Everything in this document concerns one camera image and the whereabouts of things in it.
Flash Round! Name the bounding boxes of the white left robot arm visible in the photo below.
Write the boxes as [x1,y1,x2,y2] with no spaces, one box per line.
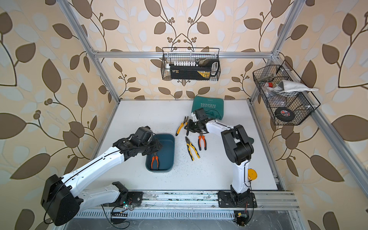
[41,126,162,226]

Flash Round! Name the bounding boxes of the grey cloth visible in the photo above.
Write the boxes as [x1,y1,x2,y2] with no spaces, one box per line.
[269,80,319,93]

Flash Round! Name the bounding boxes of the yellow black combination pliers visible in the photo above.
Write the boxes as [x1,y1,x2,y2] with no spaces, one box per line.
[185,137,200,161]

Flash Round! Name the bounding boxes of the small yellow handled pliers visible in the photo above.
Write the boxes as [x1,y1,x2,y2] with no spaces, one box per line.
[175,116,189,136]

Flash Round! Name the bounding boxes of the black tape roll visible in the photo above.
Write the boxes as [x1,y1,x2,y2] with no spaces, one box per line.
[275,107,295,123]

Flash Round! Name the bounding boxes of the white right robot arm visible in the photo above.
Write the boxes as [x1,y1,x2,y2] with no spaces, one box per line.
[185,108,254,203]

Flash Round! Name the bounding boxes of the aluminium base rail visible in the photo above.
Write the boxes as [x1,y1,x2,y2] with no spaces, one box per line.
[61,189,300,212]

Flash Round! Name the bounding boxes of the black wire basket right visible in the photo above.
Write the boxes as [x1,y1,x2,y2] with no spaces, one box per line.
[253,61,321,126]

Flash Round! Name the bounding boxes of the black wire basket back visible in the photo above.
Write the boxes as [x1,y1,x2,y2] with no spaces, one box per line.
[161,47,221,81]

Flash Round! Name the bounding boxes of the green plastic tool case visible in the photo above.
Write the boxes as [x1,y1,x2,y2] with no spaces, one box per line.
[191,96,224,120]

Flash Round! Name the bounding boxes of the aluminium frame post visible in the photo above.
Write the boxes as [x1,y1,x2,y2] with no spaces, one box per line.
[248,0,307,104]

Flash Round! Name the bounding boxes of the large orange handled pliers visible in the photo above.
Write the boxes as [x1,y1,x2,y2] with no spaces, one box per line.
[198,134,207,150]

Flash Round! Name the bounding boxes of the small orange handled pliers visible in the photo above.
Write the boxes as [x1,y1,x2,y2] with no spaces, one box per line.
[150,154,159,170]

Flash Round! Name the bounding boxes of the black yellow tool box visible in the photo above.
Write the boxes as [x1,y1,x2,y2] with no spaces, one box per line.
[170,66,211,81]

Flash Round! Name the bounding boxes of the dark teal storage tray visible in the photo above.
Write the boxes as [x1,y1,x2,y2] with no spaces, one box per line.
[145,133,175,173]

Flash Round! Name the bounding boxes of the black wire basket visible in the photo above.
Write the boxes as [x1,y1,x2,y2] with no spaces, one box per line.
[161,47,221,81]
[253,61,321,126]

